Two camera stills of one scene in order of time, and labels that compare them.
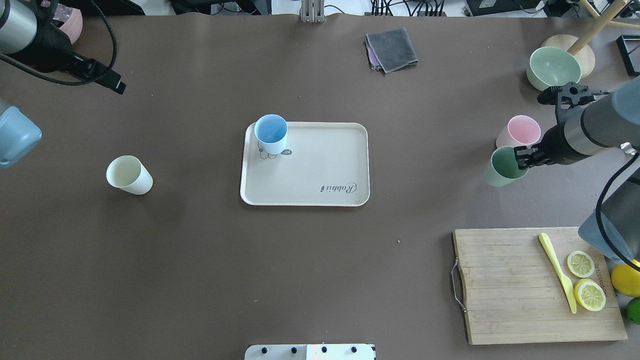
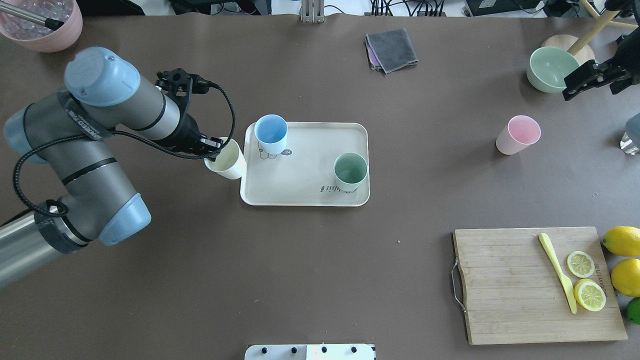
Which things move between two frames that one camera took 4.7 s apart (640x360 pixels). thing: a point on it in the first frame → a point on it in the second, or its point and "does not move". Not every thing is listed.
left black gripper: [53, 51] → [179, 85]
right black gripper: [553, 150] → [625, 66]
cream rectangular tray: [323, 164] does not move
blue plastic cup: [271, 132] does not move
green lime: [633, 310] does not move
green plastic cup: [503, 168] → [351, 170]
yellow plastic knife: [565, 282] does not move
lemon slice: [580, 264] does not move
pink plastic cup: [520, 130] does not move
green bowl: [553, 67] does not move
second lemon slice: [589, 294] does not move
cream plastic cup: [129, 174] → [230, 162]
